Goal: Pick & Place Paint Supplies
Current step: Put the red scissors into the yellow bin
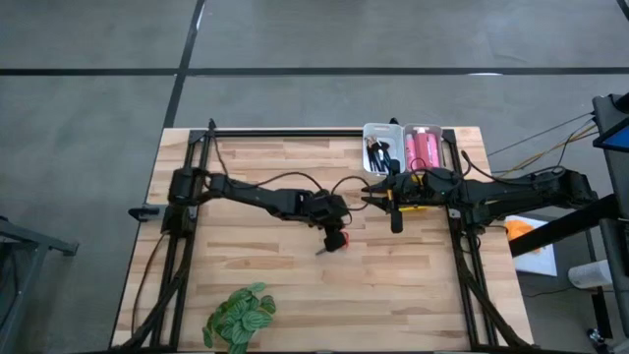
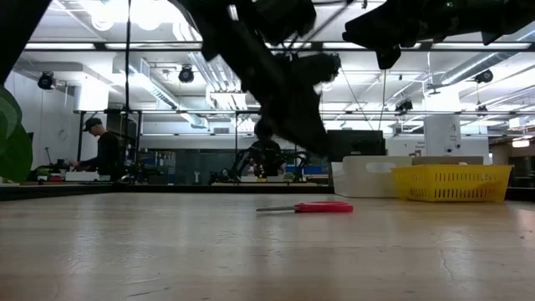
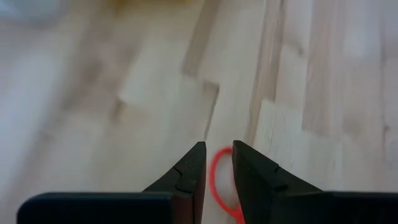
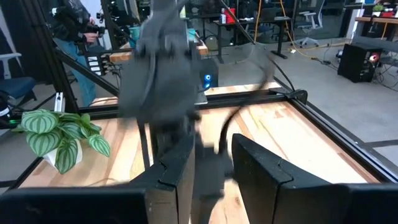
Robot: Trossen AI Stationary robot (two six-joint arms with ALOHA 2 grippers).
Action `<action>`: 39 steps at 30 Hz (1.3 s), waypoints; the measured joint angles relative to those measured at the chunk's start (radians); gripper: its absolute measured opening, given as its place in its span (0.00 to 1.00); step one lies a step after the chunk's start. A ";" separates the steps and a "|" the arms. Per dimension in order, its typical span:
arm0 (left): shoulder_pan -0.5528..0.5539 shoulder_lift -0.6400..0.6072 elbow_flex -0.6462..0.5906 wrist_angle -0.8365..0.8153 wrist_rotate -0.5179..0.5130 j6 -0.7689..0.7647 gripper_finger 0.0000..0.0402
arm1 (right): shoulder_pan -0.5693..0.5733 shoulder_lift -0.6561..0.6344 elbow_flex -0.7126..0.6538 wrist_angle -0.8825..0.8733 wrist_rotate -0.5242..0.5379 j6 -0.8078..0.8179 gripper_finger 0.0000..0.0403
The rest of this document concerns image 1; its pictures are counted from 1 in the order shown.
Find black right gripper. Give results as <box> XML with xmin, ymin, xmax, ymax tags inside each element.
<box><xmin>361</xmin><ymin>158</ymin><xmax>463</xmax><ymax>235</ymax></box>

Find red-handled scissors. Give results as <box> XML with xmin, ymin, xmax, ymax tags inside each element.
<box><xmin>314</xmin><ymin>230</ymin><xmax>352</xmax><ymax>257</ymax></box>

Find thick blue paintbrush gold ferrule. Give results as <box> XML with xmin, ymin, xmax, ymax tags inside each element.
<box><xmin>378</xmin><ymin>142</ymin><xmax>397</xmax><ymax>174</ymax></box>

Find yellow plastic basket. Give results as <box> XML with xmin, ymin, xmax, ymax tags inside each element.
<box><xmin>385</xmin><ymin>174</ymin><xmax>439</xmax><ymax>213</ymax></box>

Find white plastic bin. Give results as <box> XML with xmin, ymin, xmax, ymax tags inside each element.
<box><xmin>362</xmin><ymin>122</ymin><xmax>407</xmax><ymax>176</ymax></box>

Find clear plastic bin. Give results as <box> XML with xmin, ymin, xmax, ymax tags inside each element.
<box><xmin>403</xmin><ymin>123</ymin><xmax>446</xmax><ymax>172</ymax></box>

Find green leafy plant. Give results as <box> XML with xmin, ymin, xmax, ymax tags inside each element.
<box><xmin>201</xmin><ymin>281</ymin><xmax>278</xmax><ymax>354</ymax></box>

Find orange object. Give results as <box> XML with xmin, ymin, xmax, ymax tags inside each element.
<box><xmin>505</xmin><ymin>219</ymin><xmax>540</xmax><ymax>243</ymax></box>

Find white paper sheet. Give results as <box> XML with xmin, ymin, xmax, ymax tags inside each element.
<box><xmin>503</xmin><ymin>213</ymin><xmax>559</xmax><ymax>278</ymax></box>

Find white paper roll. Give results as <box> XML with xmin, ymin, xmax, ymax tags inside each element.
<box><xmin>568</xmin><ymin>259</ymin><xmax>614</xmax><ymax>290</ymax></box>

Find black desk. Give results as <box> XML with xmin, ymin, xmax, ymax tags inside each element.
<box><xmin>509</xmin><ymin>91</ymin><xmax>629</xmax><ymax>345</ymax></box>

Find blue screen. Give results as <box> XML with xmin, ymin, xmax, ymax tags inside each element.
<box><xmin>593</xmin><ymin>125</ymin><xmax>629</xmax><ymax>152</ymax></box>

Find grey metal table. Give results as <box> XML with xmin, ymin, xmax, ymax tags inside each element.
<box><xmin>0</xmin><ymin>214</ymin><xmax>80</xmax><ymax>354</ymax></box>

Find black left wrist camera cable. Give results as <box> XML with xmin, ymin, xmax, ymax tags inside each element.
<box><xmin>209</xmin><ymin>136</ymin><xmax>371</xmax><ymax>213</ymax></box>

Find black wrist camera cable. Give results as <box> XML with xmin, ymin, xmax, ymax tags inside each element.
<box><xmin>209</xmin><ymin>136</ymin><xmax>371</xmax><ymax>213</ymax></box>
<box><xmin>409</xmin><ymin>148</ymin><xmax>567</xmax><ymax>186</ymax></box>

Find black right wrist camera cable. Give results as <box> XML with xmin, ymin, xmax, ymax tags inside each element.
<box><xmin>409</xmin><ymin>148</ymin><xmax>567</xmax><ymax>186</ymax></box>

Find black aluminium rig frame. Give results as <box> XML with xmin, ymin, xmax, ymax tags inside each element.
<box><xmin>110</xmin><ymin>117</ymin><xmax>537</xmax><ymax>353</ymax></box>

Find black side bracket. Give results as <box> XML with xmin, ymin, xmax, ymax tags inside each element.
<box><xmin>128</xmin><ymin>206</ymin><xmax>161</xmax><ymax>222</ymax></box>

